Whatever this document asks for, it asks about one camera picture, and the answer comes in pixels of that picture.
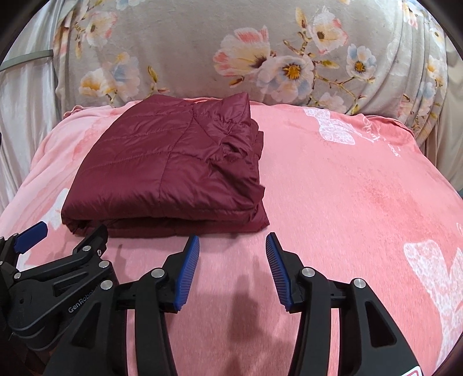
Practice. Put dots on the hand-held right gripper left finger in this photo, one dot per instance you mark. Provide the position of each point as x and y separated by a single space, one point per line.
188 267

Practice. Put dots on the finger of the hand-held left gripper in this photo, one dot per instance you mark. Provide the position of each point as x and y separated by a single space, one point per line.
88 247
32 233

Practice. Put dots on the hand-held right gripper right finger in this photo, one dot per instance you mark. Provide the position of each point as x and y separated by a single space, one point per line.
278 267

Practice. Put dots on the maroon quilted jacket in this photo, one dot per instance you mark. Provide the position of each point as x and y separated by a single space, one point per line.
162 173

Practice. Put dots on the pink printed blanket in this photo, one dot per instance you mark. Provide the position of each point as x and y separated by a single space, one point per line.
343 202

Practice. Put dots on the grey satin sheet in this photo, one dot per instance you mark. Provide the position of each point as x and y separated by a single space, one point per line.
29 101

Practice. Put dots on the grey floral blanket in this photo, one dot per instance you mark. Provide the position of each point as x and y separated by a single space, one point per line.
181 54

